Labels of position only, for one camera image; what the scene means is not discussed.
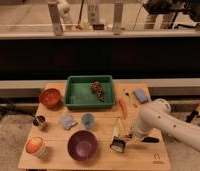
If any black handled brush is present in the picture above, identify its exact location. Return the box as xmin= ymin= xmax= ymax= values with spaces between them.
xmin=110 ymin=135 xmax=159 ymax=153

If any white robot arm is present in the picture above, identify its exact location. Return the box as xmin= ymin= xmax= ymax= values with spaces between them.
xmin=131 ymin=99 xmax=200 ymax=152

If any green plastic tray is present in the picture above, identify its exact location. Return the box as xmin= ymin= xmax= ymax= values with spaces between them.
xmin=64 ymin=75 xmax=116 ymax=110

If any dark grape bunch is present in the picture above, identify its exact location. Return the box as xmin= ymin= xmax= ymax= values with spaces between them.
xmin=91 ymin=81 xmax=105 ymax=102

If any orange carrot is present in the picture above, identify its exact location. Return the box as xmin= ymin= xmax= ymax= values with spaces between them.
xmin=119 ymin=99 xmax=127 ymax=119

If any light blue cup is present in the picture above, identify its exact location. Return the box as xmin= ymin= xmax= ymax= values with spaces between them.
xmin=81 ymin=113 xmax=95 ymax=129

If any blue sponge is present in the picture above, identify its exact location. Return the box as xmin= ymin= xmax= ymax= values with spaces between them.
xmin=134 ymin=89 xmax=148 ymax=104

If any crumpled blue-grey cloth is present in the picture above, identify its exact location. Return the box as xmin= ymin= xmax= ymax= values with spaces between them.
xmin=60 ymin=114 xmax=77 ymax=130

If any yellow banana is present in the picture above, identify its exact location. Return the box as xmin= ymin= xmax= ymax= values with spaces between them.
xmin=112 ymin=117 xmax=126 ymax=139

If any orange bowl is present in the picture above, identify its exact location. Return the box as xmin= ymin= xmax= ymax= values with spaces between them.
xmin=39 ymin=88 xmax=61 ymax=108

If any purple bowl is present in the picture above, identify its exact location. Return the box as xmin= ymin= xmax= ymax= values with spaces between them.
xmin=67 ymin=130 xmax=98 ymax=161

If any small metal can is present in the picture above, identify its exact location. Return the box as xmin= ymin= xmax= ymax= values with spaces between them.
xmin=33 ymin=115 xmax=47 ymax=131

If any apple in white cup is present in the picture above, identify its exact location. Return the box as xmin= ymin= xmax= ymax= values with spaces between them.
xmin=25 ymin=137 xmax=46 ymax=158

